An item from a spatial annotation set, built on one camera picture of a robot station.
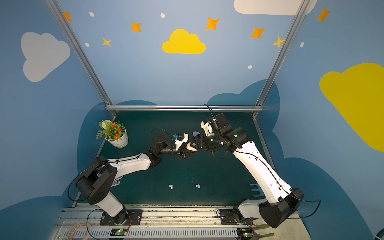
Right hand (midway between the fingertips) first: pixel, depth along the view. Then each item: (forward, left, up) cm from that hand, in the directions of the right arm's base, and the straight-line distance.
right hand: (196, 144), depth 70 cm
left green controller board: (-35, +36, -27) cm, 57 cm away
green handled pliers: (-33, -30, -27) cm, 52 cm away
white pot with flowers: (+13, +51, -13) cm, 54 cm away
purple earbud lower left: (-12, +14, -27) cm, 33 cm away
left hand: (0, 0, -6) cm, 6 cm away
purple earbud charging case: (+26, +2, -26) cm, 36 cm away
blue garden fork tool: (-11, -36, -28) cm, 47 cm away
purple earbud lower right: (-11, -2, -27) cm, 29 cm away
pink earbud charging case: (-2, +2, -1) cm, 3 cm away
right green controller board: (-32, -25, -29) cm, 49 cm away
